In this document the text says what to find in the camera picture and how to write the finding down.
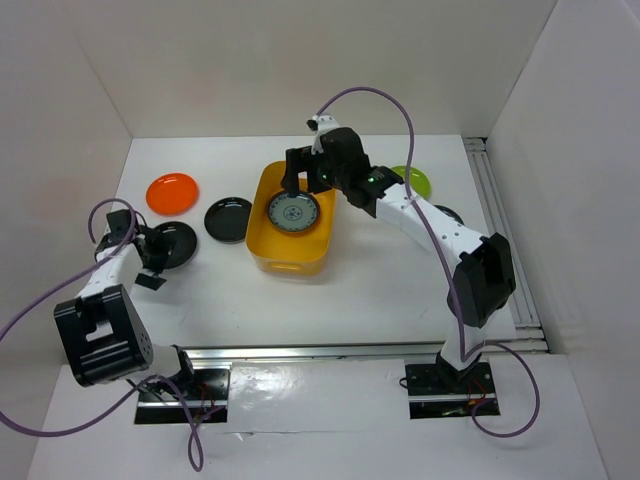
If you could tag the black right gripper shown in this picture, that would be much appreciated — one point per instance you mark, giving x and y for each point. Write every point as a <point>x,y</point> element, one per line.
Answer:
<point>300,160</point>

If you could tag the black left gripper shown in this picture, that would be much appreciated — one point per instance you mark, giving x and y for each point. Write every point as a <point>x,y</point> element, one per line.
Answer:
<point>158,246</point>

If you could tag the black plate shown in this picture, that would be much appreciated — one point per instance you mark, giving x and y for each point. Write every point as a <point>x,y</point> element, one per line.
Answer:
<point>226,220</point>
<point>176,243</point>

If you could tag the blue patterned plate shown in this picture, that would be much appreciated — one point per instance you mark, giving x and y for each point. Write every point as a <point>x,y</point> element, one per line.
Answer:
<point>293,213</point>
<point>450,213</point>

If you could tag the orange plate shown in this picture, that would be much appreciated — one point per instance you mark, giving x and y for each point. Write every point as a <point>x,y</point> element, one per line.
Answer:
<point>172,194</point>

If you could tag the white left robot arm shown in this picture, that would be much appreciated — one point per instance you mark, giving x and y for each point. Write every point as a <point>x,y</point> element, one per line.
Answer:
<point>102,333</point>

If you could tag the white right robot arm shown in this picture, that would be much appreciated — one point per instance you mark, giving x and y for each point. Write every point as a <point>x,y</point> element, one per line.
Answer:
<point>478,268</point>

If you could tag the yellow plastic bin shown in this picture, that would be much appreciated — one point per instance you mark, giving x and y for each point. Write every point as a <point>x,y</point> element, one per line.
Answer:
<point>278,251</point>

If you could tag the green plate right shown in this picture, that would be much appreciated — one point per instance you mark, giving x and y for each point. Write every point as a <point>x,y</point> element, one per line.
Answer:
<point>418,180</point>

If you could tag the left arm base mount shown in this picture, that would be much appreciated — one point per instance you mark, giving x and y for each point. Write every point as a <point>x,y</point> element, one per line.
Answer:
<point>206,398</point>

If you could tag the aluminium rail front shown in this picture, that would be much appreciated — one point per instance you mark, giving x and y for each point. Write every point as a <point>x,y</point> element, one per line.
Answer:
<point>313,353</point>

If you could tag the aluminium rail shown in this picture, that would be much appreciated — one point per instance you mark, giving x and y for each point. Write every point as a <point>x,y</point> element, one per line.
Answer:
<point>313,353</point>
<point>531,338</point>

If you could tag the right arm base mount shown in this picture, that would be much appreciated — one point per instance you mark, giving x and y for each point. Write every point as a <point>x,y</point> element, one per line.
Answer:
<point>434,393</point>

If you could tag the aluminium rail right side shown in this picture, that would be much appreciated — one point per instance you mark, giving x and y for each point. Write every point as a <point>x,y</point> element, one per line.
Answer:
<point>531,338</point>

